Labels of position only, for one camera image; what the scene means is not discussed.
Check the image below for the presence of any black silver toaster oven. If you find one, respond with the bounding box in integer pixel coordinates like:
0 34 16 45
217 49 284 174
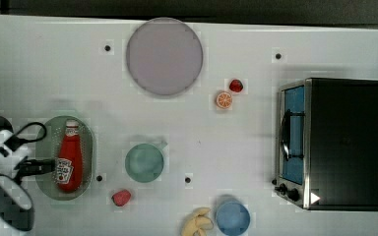
272 78 378 211

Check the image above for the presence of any green oval strainer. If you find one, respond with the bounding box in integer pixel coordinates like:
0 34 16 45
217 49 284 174
35 116 94 201

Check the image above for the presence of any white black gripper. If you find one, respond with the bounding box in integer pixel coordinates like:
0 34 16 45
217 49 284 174
0 130 55 177

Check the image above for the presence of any toy orange slice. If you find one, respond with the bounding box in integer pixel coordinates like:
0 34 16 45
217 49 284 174
216 91 232 109

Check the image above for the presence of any pink red toy fruit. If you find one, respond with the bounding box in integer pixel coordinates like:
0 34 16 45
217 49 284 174
111 190 132 207

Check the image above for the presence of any grey round plate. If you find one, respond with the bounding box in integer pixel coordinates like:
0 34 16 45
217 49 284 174
126 18 204 96

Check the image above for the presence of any toy peeled banana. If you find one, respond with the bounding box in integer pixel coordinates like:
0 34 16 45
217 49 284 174
181 207 214 236

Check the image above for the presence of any toy red strawberry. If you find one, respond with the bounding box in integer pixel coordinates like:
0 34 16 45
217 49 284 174
229 79 244 92

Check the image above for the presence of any black camera cable connector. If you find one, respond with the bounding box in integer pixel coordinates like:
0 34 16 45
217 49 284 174
4 122 47 151

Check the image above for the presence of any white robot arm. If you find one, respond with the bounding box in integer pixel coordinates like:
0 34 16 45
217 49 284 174
0 130 55 236

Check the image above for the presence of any blue cup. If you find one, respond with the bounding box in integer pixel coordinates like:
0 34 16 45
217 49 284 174
215 196 251 236

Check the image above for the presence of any green mug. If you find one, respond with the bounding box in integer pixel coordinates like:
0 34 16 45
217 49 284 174
125 142 167 183

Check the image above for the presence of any red felt ketchup bottle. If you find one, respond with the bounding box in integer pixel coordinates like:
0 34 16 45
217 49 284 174
55 120 83 193

